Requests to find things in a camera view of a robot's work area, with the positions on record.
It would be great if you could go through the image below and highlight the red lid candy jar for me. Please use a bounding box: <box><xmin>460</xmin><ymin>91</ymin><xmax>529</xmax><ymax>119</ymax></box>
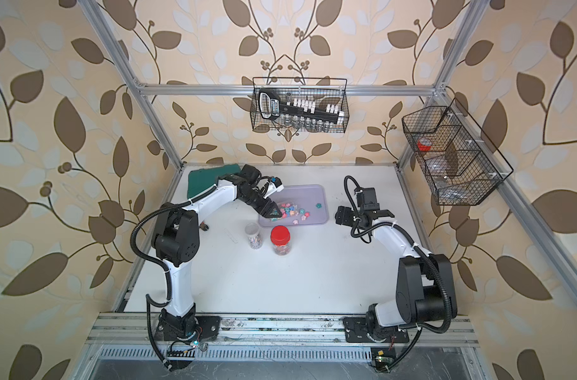
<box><xmin>270</xmin><ymin>226</ymin><xmax>291</xmax><ymax>256</ymax></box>

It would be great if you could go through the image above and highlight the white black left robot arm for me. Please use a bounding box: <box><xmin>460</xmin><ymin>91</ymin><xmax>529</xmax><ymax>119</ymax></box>
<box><xmin>130</xmin><ymin>164</ymin><xmax>284</xmax><ymax>372</ymax></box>

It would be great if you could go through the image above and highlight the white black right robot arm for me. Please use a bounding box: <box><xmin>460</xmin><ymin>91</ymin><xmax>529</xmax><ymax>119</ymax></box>
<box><xmin>335</xmin><ymin>175</ymin><xmax>458</xmax><ymax>374</ymax></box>

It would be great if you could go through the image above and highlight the pile of star candies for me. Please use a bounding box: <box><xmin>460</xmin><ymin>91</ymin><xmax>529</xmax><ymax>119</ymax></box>
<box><xmin>269</xmin><ymin>202</ymin><xmax>328</xmax><ymax>225</ymax></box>

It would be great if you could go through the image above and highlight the small clear sprinkles jar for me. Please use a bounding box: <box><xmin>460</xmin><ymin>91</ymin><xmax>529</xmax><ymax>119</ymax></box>
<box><xmin>245</xmin><ymin>223</ymin><xmax>262</xmax><ymax>250</ymax></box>

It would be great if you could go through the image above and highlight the lilac plastic tray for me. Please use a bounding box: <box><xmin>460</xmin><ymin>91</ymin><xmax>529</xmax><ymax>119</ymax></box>
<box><xmin>258</xmin><ymin>185</ymin><xmax>329</xmax><ymax>228</ymax></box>

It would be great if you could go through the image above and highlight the green plastic tool case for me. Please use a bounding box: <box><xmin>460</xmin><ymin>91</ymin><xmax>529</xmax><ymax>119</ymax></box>
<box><xmin>187</xmin><ymin>164</ymin><xmax>241</xmax><ymax>198</ymax></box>

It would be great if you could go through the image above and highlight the black socket set rack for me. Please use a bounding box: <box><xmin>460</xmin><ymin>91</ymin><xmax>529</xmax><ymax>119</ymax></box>
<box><xmin>251</xmin><ymin>87</ymin><xmax>349</xmax><ymax>127</ymax></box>

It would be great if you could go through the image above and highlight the red item in basket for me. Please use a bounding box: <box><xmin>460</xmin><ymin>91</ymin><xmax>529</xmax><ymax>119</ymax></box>
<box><xmin>417</xmin><ymin>138</ymin><xmax>433</xmax><ymax>153</ymax></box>

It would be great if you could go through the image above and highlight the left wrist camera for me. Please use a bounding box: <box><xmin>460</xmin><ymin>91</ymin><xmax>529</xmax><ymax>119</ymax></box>
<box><xmin>260</xmin><ymin>176</ymin><xmax>285</xmax><ymax>198</ymax></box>

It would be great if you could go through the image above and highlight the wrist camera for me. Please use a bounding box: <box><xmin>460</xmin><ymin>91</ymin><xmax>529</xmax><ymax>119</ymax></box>
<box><xmin>260</xmin><ymin>176</ymin><xmax>285</xmax><ymax>198</ymax></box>
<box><xmin>355</xmin><ymin>188</ymin><xmax>380</xmax><ymax>212</ymax></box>

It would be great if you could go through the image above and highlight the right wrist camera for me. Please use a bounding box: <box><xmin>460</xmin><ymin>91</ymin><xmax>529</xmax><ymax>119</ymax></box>
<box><xmin>355</xmin><ymin>188</ymin><xmax>380</xmax><ymax>212</ymax></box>

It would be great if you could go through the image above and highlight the black wire basket back wall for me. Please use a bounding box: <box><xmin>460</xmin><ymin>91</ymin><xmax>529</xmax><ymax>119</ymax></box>
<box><xmin>250</xmin><ymin>76</ymin><xmax>349</xmax><ymax>134</ymax></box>

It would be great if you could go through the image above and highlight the black wire basket wall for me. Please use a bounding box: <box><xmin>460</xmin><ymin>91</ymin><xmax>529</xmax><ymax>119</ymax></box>
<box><xmin>250</xmin><ymin>76</ymin><xmax>349</xmax><ymax>134</ymax></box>
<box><xmin>402</xmin><ymin>99</ymin><xmax>513</xmax><ymax>206</ymax></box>

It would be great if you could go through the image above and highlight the black wire basket right wall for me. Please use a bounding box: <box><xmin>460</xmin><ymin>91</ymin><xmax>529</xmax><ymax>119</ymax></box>
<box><xmin>402</xmin><ymin>99</ymin><xmax>513</xmax><ymax>206</ymax></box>

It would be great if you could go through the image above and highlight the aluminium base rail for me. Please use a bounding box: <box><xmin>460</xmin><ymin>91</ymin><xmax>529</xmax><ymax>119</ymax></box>
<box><xmin>78</xmin><ymin>313</ymin><xmax>484</xmax><ymax>364</ymax></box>

